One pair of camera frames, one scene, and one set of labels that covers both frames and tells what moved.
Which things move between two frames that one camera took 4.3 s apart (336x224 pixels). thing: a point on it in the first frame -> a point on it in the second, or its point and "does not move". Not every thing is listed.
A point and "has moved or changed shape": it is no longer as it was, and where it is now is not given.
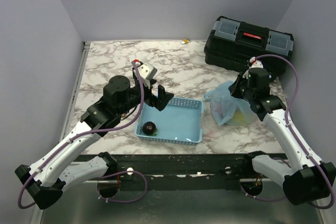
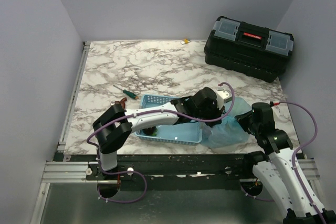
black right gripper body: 241,89 -> 248,124
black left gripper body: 149,98 -> 211,113
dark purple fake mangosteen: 149,128 does not move
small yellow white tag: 186,41 does not move
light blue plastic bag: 228,109 has moved or changed shape
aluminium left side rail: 86,45 does not move
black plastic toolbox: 232,44 does not move
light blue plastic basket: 180,121 does not move
